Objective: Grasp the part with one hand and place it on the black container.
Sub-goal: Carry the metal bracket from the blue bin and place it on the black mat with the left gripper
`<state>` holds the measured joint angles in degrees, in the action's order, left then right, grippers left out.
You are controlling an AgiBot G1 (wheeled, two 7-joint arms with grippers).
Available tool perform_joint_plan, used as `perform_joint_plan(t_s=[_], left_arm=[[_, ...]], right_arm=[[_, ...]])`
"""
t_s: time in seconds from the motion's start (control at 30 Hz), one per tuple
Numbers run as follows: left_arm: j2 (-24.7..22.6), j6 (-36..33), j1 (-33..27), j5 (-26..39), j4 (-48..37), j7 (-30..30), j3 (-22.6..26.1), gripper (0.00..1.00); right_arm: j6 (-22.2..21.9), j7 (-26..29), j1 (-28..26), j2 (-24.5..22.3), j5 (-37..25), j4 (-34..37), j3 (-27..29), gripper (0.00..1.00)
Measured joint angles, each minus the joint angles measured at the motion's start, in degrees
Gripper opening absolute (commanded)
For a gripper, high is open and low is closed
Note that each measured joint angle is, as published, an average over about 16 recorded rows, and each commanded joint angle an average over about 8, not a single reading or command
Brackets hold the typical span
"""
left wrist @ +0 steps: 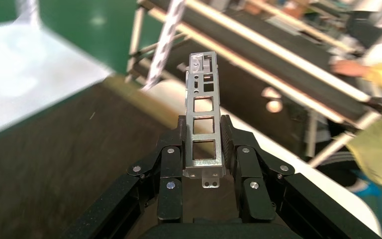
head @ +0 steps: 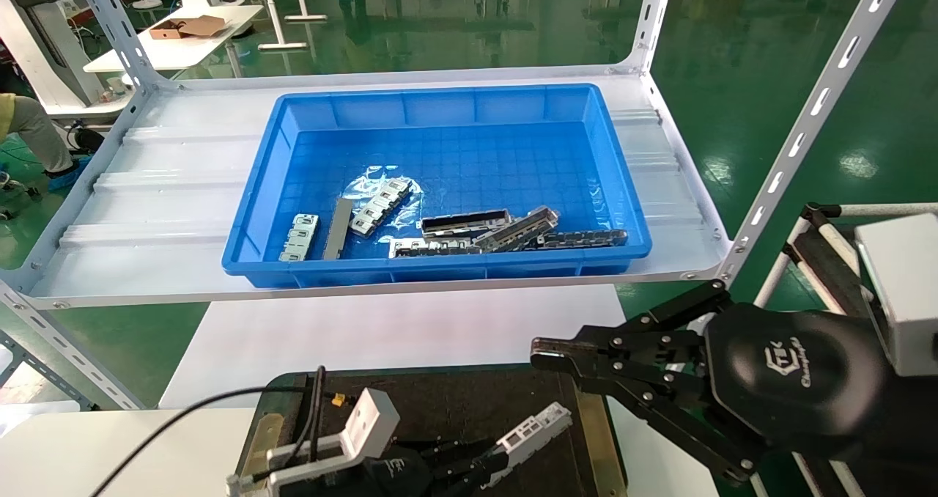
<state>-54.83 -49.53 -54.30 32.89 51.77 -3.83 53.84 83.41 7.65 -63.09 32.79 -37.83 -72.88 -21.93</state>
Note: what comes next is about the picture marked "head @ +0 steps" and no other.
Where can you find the black padded bar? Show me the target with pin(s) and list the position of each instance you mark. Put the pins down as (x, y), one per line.
(832, 266)

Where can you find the small silver metal part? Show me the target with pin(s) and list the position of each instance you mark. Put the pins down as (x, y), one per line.
(300, 237)

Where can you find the white machine column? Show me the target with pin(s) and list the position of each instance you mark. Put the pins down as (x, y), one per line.
(44, 57)

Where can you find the small white cup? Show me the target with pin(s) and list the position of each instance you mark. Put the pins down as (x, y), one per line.
(116, 84)

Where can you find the silver metal part in bag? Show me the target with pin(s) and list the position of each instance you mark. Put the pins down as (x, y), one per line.
(379, 206)

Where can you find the silver perforated metal part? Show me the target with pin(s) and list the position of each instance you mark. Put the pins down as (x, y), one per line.
(535, 427)

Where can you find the white desk with legs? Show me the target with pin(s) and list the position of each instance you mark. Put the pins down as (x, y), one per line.
(275, 6)

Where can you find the long black metal part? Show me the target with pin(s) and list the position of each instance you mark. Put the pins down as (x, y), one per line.
(582, 238)

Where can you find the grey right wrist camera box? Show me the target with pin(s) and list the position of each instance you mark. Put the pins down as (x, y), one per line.
(905, 292)

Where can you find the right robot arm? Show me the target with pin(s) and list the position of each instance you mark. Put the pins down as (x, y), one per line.
(912, 424)

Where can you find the blue plastic bin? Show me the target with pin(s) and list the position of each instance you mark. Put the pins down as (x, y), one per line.
(513, 152)

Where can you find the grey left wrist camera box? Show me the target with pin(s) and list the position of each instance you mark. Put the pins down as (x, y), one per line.
(370, 420)

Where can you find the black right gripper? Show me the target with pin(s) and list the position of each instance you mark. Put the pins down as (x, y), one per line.
(791, 380)

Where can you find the white table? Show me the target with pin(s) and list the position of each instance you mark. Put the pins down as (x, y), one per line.
(190, 50)

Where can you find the silver slotted metal part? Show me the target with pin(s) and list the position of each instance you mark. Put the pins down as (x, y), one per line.
(421, 247)

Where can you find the person in yellow jacket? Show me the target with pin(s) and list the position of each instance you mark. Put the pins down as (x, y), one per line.
(37, 127)

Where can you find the grey metal bar part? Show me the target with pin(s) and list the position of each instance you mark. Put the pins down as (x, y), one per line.
(338, 227)

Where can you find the open cardboard box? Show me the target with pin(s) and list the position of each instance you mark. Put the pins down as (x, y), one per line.
(187, 26)

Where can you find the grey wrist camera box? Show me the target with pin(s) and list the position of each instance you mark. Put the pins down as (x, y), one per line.
(370, 420)
(905, 292)

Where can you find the black container tray brass corners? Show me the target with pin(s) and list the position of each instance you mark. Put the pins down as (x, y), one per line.
(454, 409)

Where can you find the white metal shelf rack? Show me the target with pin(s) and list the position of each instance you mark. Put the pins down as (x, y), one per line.
(168, 189)

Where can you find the dark channel metal part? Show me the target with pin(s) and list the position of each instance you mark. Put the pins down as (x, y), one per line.
(465, 223)

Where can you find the white tube frame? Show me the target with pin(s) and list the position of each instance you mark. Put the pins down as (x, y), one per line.
(784, 262)

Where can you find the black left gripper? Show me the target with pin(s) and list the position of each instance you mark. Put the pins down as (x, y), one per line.
(396, 476)

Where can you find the silver ribbed metal part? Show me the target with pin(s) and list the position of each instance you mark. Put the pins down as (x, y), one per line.
(516, 230)

